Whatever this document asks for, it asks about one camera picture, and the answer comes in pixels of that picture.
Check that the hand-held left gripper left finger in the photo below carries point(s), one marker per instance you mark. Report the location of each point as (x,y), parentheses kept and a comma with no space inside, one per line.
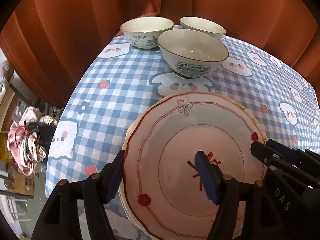
(113,180)

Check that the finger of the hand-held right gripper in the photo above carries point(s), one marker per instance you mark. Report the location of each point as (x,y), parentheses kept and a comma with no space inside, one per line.
(262,152)
(285,150)

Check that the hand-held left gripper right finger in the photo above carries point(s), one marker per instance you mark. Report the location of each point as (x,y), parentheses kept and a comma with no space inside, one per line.
(206,177)

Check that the white plate red pattern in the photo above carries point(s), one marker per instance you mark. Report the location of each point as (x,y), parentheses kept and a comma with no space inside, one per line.
(175,142)

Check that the large yellow floral plate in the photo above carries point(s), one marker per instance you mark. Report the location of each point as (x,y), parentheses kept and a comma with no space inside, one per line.
(142,113)

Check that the white ceramic bowl blue emblem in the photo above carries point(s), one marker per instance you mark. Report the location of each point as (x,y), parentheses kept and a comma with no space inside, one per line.
(192,45)

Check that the white floral ceramic bowl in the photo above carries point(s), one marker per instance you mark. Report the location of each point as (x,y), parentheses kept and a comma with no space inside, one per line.
(145,27)
(200,26)

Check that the blue checked printed tablecloth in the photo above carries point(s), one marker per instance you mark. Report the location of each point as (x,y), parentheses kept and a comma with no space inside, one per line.
(112,100)

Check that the cardboard box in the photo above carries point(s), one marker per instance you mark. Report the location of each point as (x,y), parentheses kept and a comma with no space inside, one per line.
(23,183)

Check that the pink and white clothes pile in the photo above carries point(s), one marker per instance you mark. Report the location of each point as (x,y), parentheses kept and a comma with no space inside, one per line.
(22,155)

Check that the wooden shelf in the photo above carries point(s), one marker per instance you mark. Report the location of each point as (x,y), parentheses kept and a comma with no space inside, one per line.
(6,105)

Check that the orange curtain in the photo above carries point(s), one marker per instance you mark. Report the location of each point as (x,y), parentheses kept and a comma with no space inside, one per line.
(62,42)

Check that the grey crumpled cloth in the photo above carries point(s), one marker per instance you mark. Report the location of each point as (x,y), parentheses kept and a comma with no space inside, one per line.
(5,77)

